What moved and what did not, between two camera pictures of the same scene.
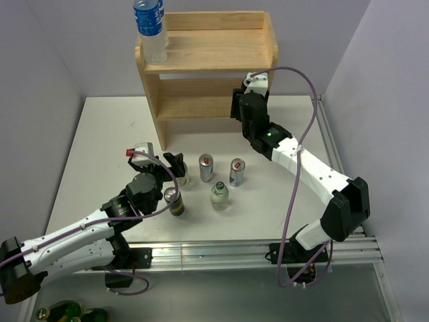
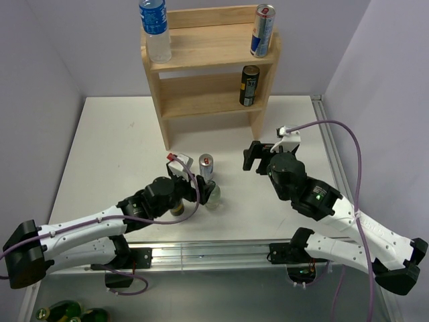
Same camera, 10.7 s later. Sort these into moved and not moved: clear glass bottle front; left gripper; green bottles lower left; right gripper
Moved: left gripper; clear glass bottle front; right gripper
Not moved: green bottles lower left
